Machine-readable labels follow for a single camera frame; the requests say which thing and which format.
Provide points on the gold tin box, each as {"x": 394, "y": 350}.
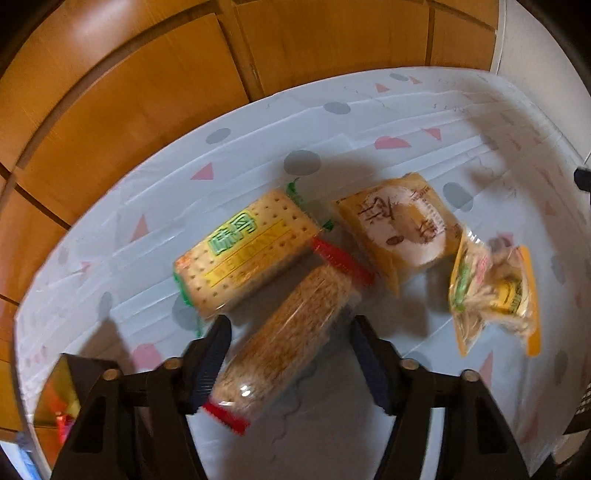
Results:
{"x": 53, "y": 392}

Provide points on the beige round pastry packet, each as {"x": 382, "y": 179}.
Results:
{"x": 401, "y": 230}

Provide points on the sesame bar packet red ends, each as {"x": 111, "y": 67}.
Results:
{"x": 286, "y": 332}

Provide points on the clear yellow seed bag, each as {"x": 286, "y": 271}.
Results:
{"x": 496, "y": 295}

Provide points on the green cracker packet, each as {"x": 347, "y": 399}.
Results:
{"x": 244, "y": 254}

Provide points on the wooden panelled cabinet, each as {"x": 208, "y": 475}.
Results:
{"x": 138, "y": 92}

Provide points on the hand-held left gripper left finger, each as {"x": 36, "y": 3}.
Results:
{"x": 207, "y": 364}

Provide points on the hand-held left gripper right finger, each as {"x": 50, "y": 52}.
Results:
{"x": 371, "y": 364}

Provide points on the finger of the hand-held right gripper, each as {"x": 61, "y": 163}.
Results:
{"x": 584, "y": 179}

